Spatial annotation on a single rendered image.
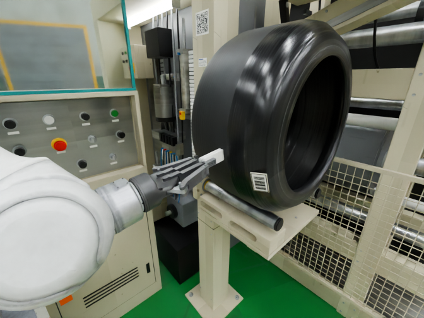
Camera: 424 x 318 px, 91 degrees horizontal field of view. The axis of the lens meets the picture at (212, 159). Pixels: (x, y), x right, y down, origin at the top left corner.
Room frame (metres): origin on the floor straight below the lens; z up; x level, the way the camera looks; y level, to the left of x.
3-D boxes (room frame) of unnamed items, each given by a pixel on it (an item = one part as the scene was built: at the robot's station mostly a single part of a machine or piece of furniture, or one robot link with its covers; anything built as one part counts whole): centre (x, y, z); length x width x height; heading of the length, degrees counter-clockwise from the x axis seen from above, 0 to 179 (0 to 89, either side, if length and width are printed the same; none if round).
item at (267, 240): (0.66, -0.09, 0.83); 0.36 x 0.09 x 0.06; 41
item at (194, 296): (0.93, -0.01, 0.01); 0.27 x 0.27 x 0.02; 41
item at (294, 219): (0.75, -0.20, 0.80); 0.37 x 0.36 x 0.02; 131
